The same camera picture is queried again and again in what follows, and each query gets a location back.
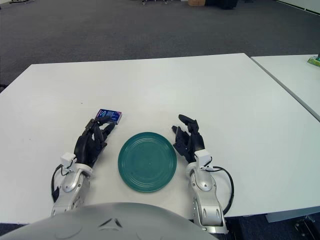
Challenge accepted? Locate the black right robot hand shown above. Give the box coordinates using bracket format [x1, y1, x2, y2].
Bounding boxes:
[171, 114, 206, 163]

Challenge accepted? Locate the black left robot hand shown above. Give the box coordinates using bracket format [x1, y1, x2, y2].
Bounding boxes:
[74, 117, 118, 168]

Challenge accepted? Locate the blue gum pack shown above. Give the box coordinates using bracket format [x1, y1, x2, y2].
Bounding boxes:
[95, 108, 123, 125]

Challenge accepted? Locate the green round plate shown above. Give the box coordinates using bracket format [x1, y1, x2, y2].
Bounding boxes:
[117, 131, 178, 193]

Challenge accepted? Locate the grey robot torso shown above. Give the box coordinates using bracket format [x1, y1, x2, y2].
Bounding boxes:
[0, 201, 221, 240]

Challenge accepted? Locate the large black bag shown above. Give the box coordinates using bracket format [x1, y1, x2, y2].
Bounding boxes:
[204, 0, 238, 10]

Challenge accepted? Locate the black metal stand foot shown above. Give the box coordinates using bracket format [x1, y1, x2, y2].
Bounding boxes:
[294, 216, 320, 235]

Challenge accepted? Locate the green flat box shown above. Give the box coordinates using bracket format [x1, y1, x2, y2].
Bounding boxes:
[306, 55, 320, 66]

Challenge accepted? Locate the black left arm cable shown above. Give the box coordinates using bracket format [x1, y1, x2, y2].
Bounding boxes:
[51, 163, 73, 203]

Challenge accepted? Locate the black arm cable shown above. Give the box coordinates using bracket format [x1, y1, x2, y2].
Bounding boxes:
[51, 163, 73, 203]
[203, 156, 235, 216]

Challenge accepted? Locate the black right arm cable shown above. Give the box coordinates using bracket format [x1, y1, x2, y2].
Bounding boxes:
[203, 156, 235, 216]

